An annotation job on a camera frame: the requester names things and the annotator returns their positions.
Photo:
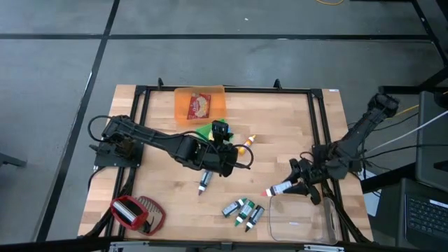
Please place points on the green toy object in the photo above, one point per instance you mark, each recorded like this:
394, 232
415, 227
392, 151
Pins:
203, 131

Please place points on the dark green food colouring bottle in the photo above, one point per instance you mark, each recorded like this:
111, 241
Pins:
232, 207

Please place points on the red popcorn packet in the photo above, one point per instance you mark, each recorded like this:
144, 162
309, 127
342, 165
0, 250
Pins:
199, 106

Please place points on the purple food colouring bottle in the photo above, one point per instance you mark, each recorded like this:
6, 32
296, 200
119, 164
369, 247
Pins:
204, 181

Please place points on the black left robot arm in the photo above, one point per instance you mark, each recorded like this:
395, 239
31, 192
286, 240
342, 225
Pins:
157, 140

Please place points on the red box with silver roller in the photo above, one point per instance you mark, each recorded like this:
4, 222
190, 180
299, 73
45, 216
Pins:
127, 211

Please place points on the black diagonal desk bar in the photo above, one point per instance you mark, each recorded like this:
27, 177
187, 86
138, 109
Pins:
388, 178

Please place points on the green-tipped food colouring bottle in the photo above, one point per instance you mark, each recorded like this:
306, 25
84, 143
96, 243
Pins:
245, 211

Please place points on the dark grey laptop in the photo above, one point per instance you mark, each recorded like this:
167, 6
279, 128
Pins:
425, 217

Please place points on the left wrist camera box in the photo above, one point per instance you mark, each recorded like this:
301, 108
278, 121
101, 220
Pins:
220, 130

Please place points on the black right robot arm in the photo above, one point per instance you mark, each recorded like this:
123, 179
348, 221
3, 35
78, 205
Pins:
360, 129

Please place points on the dark grey panel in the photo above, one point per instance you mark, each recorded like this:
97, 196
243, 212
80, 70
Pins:
432, 140

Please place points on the black desk stand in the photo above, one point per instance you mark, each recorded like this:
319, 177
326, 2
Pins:
434, 45

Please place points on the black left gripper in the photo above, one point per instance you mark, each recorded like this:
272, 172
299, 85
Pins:
224, 159

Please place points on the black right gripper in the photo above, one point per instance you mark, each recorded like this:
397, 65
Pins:
318, 173

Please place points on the white paper sheet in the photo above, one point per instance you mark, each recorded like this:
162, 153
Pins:
372, 201

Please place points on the black floor stand leg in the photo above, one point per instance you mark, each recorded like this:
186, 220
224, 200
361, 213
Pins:
10, 159

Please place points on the black table frame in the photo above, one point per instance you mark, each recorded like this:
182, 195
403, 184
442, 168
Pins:
315, 105

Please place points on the pink food colouring bottle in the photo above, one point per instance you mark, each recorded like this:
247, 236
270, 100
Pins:
280, 188

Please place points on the orange translucent plastic bin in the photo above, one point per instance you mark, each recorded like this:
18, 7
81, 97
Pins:
180, 105

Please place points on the clear plastic container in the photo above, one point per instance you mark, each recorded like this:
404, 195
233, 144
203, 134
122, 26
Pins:
301, 220

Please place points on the small white table sticker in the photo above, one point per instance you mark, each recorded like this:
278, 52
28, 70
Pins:
334, 90

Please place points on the orange food colouring bottle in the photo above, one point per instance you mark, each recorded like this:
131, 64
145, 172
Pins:
246, 144

